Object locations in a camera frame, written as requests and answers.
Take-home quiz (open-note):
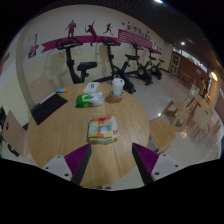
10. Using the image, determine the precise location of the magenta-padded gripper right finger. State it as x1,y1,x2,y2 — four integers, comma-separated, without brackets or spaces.
131,142,184,186

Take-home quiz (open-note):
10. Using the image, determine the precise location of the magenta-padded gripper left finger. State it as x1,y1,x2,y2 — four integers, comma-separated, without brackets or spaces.
41,142,93,186

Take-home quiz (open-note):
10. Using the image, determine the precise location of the colourful patchwork print towel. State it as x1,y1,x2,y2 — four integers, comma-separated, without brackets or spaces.
87,115,120,145

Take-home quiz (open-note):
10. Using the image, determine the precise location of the group of wooden tables and chairs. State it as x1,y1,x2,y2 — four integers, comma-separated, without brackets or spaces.
161,83,223,141

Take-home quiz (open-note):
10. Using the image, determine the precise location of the green wet wipes pack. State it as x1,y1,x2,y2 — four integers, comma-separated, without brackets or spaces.
74,91,105,109

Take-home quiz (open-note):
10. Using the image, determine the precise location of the blue pen with orange cap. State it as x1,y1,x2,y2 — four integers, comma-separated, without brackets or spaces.
54,87,70,94

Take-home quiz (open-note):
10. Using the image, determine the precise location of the beige chair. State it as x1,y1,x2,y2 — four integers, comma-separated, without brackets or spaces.
28,74,56,104

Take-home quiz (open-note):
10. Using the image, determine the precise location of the brown round coaster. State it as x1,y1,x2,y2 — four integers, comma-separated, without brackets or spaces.
105,93,124,104

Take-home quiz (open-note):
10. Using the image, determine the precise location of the small white tissue pack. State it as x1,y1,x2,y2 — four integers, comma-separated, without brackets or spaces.
82,81,101,94

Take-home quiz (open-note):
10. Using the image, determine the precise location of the person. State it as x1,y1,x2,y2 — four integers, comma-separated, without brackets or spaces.
198,77,208,98

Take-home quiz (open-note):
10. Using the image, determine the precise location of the white plastic cup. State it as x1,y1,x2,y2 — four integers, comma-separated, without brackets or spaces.
111,77,126,98

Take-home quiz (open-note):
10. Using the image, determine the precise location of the black exercise bike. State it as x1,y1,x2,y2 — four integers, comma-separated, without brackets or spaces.
55,36,98,84
99,36,137,95
124,41,154,87
146,48,166,81

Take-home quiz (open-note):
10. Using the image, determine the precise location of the wooden chair with black frame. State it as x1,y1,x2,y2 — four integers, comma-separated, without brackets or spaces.
1,109,29,158

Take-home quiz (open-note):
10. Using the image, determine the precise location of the small wall poster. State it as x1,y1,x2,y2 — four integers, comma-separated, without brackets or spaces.
27,33,40,60

